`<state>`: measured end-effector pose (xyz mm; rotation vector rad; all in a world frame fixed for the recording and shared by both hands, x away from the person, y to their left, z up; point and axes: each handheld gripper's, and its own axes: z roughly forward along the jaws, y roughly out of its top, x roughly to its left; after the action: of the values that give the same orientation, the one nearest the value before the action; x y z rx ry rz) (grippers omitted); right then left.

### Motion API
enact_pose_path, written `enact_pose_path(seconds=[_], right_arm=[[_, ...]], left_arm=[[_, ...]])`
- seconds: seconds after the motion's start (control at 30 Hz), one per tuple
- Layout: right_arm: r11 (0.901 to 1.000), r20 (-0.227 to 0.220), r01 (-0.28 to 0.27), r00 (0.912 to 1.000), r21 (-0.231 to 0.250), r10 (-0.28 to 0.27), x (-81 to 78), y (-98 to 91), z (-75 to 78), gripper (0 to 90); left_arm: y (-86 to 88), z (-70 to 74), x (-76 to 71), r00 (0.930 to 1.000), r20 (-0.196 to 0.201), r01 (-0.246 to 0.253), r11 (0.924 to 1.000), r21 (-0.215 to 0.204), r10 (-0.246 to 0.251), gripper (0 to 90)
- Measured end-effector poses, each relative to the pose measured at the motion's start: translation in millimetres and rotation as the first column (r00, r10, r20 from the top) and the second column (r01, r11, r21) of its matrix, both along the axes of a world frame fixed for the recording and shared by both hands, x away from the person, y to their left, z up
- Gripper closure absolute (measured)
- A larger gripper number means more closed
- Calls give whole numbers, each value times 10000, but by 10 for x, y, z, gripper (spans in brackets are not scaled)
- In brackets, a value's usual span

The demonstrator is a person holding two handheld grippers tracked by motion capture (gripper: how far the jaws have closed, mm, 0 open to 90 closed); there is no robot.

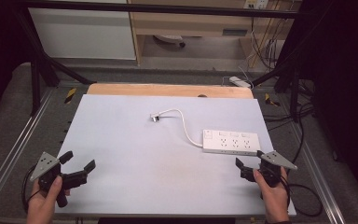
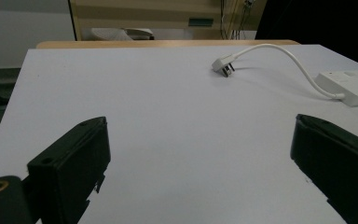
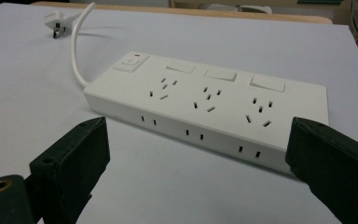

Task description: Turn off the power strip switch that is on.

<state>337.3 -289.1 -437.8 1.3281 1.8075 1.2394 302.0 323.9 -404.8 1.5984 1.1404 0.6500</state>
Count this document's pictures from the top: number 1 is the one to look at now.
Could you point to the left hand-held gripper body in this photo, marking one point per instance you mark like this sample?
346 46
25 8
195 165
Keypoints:
48 172

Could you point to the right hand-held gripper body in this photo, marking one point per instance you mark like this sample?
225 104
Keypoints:
272 168

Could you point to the person's right hand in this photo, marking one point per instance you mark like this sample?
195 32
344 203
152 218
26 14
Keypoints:
273 199

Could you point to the person's left hand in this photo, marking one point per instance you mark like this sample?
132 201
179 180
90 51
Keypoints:
42 203

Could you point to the pale table cover sheet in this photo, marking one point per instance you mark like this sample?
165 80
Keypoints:
143 168

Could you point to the white floor power strip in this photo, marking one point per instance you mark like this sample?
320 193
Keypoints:
240 81

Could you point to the white plug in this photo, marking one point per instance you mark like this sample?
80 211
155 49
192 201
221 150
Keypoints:
154 117

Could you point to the wooden board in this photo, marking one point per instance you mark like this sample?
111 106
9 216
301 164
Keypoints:
167 90

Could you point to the white cabinet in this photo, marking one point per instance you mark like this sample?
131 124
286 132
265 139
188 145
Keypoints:
84 34

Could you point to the white device under desk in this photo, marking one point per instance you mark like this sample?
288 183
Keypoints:
169 39

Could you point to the aluminium rail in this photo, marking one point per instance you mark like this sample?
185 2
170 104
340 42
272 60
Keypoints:
318 177
15 146

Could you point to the white wall socket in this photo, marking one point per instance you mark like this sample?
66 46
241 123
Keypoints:
256 3

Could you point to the black metal frame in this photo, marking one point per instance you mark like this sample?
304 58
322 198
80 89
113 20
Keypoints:
167 9

